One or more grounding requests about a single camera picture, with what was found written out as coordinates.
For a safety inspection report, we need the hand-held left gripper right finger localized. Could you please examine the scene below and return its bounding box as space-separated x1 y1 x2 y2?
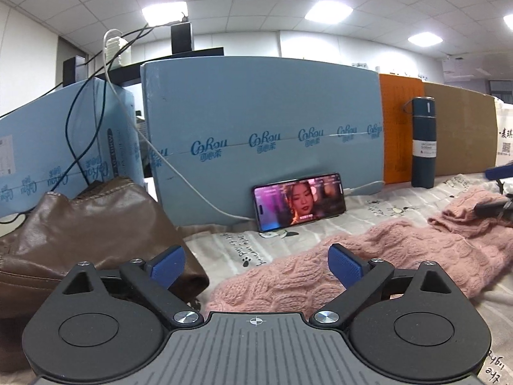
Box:
312 243 456 326

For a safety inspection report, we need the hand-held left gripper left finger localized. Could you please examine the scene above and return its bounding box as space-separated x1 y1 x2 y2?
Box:
63 244 204 328

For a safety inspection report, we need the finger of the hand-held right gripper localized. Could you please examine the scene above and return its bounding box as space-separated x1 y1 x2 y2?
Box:
485 164 513 181
474 196 513 222

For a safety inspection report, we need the pink knitted sweater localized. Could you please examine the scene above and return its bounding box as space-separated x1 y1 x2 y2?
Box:
206 186 513 323

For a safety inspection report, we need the white printed bag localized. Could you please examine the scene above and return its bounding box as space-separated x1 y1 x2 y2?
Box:
495 100 513 169

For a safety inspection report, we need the brown cardboard sheet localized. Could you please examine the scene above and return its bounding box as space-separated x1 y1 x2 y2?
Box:
423 82 498 177

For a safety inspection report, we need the printed blanket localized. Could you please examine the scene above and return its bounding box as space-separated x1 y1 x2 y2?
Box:
144 170 513 385

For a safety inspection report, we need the dark blue thermos bottle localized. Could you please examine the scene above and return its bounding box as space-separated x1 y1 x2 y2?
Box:
403 96 437 188

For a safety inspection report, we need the smartphone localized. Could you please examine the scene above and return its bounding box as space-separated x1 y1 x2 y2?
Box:
252 172 347 233

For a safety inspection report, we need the brown leather bag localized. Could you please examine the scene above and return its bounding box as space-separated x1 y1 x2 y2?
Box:
0 176 211 370

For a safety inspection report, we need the orange board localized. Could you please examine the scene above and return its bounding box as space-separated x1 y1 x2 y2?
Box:
379 73 425 185

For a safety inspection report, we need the ceiling light panel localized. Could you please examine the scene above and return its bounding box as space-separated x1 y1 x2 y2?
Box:
305 0 354 22
408 32 443 48
141 1 192 28

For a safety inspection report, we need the large blue foam board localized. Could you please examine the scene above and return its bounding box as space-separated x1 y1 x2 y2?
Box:
140 57 385 233

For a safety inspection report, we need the black shelf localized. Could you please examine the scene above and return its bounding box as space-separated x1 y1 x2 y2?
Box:
108 46 225 87

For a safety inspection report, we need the black speaker box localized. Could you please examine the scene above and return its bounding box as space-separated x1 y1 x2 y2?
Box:
170 22 195 54
62 56 87 87

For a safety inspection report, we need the white power adapter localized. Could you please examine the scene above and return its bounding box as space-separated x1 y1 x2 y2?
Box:
106 36 133 67

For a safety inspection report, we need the black cable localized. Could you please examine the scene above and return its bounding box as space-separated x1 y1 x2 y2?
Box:
0 24 189 225

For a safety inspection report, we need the white charging cable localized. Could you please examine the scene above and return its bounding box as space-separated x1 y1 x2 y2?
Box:
102 28 261 223

